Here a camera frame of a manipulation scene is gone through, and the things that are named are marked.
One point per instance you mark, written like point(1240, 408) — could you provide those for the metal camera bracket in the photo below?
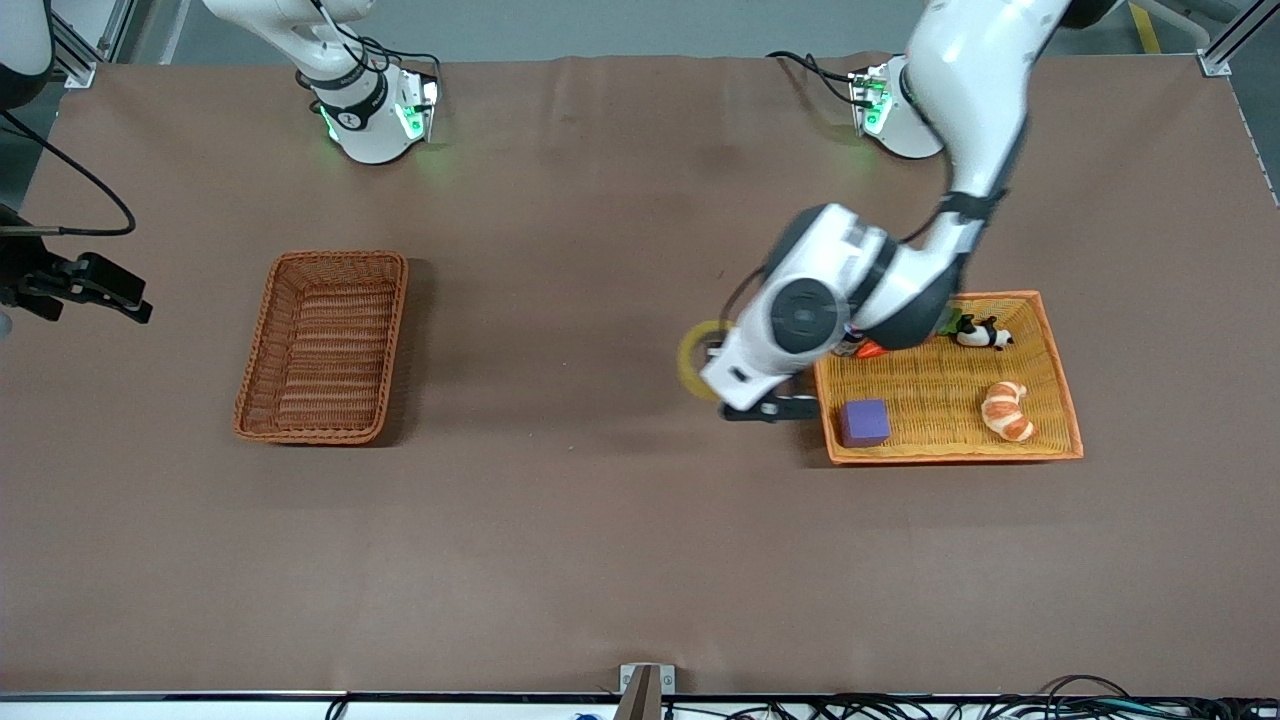
point(645, 695)

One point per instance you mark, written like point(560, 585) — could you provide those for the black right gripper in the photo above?
point(33, 274)

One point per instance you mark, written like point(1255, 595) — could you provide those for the yellow tape roll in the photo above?
point(686, 365)

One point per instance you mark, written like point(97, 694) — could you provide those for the toy croissant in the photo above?
point(1008, 412)

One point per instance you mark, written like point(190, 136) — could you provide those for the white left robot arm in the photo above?
point(970, 100)

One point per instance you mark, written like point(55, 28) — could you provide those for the orange flat woven basket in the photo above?
point(940, 400)

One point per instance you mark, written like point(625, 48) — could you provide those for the purple cube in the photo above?
point(864, 422)

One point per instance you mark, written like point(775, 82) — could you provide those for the brown deep woven basket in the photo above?
point(330, 340)

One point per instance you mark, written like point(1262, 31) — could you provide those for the panda figurine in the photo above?
point(985, 334)

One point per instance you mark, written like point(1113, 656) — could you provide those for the toy carrot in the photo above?
point(868, 350)

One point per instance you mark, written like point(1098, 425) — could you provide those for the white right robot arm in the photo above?
point(370, 120)

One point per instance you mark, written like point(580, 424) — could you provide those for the brown table cover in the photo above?
point(600, 520)

